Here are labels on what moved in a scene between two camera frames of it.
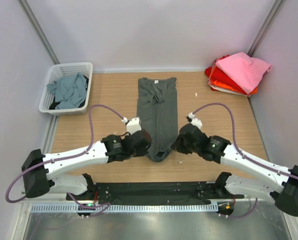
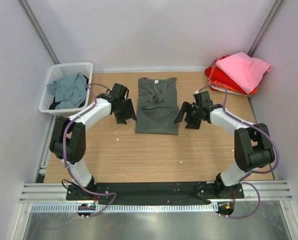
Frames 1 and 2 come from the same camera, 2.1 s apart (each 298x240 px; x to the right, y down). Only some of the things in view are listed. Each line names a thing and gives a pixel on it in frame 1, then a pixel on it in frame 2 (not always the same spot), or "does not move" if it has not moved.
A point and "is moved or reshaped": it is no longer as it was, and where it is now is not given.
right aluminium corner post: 265,27 does not move
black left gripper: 141,152 to 129,114
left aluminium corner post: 25,6 does not move
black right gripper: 177,146 to 185,107
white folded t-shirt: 228,90 does not move
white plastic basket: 57,71 does not move
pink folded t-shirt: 245,71 does not move
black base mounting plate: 155,193 does not move
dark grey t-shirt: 157,109 is moved or reshaped
